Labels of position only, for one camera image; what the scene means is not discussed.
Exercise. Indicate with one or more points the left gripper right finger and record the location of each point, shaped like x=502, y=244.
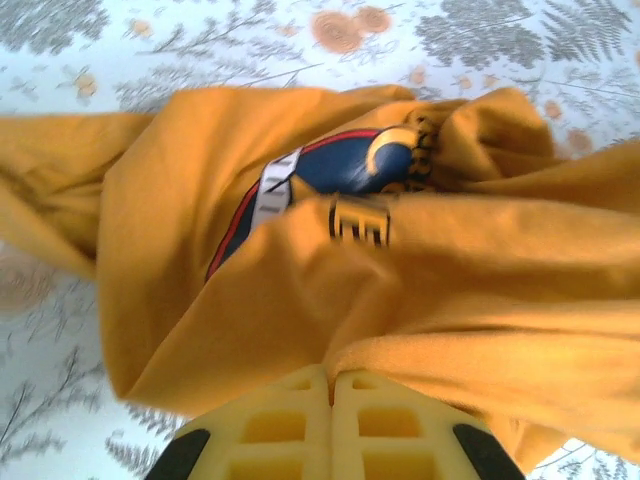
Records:
x=390, y=450

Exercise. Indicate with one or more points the floral patterned table cover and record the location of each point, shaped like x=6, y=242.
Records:
x=250, y=40

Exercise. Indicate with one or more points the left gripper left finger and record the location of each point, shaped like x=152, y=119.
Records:
x=280, y=450

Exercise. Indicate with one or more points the orange t-shirt with printed logo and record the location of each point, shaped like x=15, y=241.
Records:
x=450, y=280

